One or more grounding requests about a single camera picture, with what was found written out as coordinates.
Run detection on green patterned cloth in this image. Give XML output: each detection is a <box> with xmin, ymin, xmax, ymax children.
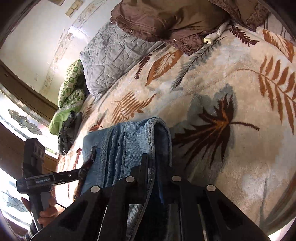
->
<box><xmin>49</xmin><ymin>60</ymin><xmax>85</xmax><ymax>135</ymax></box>

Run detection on brown satin garment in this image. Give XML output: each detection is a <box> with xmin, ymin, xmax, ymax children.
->
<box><xmin>110</xmin><ymin>0</ymin><xmax>269</xmax><ymax>55</ymax></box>

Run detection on small wooden wall plaque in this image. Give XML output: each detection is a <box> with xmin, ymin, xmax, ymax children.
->
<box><xmin>49</xmin><ymin>0</ymin><xmax>65</xmax><ymax>6</ymax></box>

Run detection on wooden window frame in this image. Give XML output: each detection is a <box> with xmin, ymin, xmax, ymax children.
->
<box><xmin>0</xmin><ymin>59</ymin><xmax>61</xmax><ymax>235</ymax></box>

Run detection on person's left hand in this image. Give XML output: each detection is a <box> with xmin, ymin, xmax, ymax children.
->
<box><xmin>21</xmin><ymin>189</ymin><xmax>67</xmax><ymax>228</ymax></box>

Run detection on dark grey folded garment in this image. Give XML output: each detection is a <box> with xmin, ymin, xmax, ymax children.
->
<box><xmin>58</xmin><ymin>111</ymin><xmax>82</xmax><ymax>155</ymax></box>

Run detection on grey quilted pillow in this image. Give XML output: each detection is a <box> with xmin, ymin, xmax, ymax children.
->
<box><xmin>79</xmin><ymin>22</ymin><xmax>163</xmax><ymax>100</ymax></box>

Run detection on blue denim jeans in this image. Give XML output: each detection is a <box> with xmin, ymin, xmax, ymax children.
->
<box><xmin>75</xmin><ymin>117</ymin><xmax>173</xmax><ymax>240</ymax></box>

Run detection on cream leaf pattern blanket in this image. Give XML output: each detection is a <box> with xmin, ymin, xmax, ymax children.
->
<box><xmin>57</xmin><ymin>25</ymin><xmax>295</xmax><ymax>235</ymax></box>

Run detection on beige wall switch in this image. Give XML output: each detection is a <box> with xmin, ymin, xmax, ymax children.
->
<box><xmin>66</xmin><ymin>0</ymin><xmax>84</xmax><ymax>18</ymax></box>

